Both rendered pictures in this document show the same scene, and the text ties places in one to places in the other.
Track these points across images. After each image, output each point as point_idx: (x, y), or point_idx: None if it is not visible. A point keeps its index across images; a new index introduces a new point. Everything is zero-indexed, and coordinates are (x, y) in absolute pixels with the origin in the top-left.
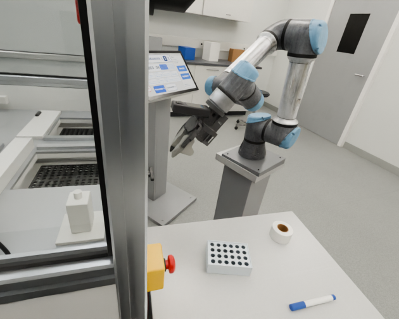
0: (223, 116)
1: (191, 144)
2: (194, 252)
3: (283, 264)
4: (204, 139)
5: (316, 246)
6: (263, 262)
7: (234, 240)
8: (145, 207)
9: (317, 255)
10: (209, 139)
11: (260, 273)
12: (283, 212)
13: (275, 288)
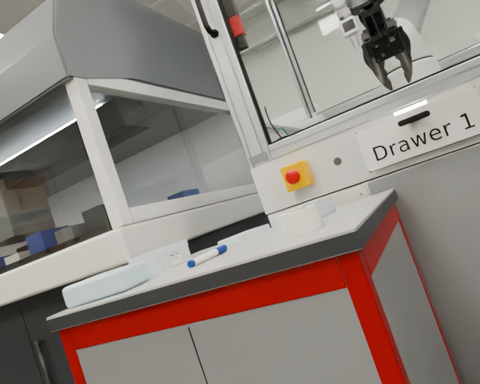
0: (360, 12)
1: (377, 67)
2: (336, 209)
3: (263, 242)
4: (369, 56)
5: (247, 257)
6: (281, 234)
7: (332, 216)
8: (225, 97)
9: (235, 258)
10: (372, 53)
11: (273, 235)
12: (358, 222)
13: (248, 244)
